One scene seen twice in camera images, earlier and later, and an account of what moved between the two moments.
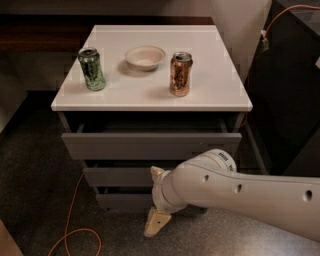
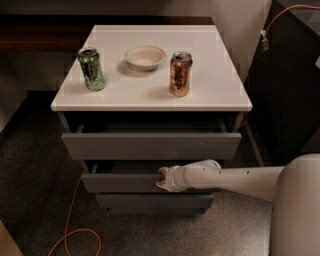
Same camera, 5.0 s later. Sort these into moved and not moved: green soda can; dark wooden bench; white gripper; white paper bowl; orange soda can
Moved: white gripper
Not moved: dark wooden bench; orange soda can; white paper bowl; green soda can
